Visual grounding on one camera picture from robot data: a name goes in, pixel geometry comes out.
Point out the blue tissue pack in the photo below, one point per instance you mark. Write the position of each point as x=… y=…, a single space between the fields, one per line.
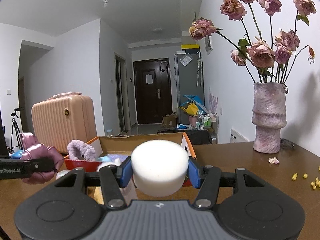
x=17 y=154

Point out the white round foam sponge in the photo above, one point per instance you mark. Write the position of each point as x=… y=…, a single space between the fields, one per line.
x=159 y=167

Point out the orange cardboard box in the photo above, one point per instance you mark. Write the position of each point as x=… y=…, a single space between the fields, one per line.
x=122 y=147

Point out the white wall panel box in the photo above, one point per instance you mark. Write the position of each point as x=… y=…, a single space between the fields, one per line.
x=208 y=45

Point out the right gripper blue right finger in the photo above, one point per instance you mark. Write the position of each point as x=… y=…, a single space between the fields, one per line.
x=195 y=173

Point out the pink ribbed suitcase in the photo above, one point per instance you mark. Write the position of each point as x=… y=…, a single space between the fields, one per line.
x=62 y=118

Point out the pink textured vase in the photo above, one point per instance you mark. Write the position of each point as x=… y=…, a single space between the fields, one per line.
x=269 y=116

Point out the yellow box on refrigerator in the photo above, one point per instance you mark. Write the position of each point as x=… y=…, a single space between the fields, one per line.
x=190 y=47

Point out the dried pink roses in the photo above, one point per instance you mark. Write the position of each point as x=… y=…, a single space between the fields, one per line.
x=263 y=36

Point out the black camera tripod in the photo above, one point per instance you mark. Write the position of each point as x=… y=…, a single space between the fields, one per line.
x=15 y=131

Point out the yellow bag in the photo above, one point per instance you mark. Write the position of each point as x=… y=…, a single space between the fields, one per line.
x=191 y=109

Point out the grey refrigerator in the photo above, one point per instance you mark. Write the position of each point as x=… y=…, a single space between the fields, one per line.
x=186 y=82

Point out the black bag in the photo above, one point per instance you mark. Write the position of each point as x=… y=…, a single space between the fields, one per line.
x=196 y=137

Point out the fallen rose petal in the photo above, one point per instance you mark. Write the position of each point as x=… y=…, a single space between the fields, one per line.
x=273 y=160

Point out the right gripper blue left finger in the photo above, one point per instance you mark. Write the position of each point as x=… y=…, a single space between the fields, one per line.
x=124 y=173

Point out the white umbrella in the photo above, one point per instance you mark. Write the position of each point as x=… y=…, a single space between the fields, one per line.
x=199 y=69

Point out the light blue soft sponge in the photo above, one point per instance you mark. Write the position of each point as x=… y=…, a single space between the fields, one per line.
x=104 y=159

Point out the brown cardboard box on floor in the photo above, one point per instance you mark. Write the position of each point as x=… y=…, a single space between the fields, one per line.
x=169 y=121

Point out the wire storage cart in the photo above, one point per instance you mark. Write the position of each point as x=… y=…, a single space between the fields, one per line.
x=210 y=122

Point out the dark brown entrance door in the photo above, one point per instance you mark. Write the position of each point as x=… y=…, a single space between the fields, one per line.
x=152 y=90

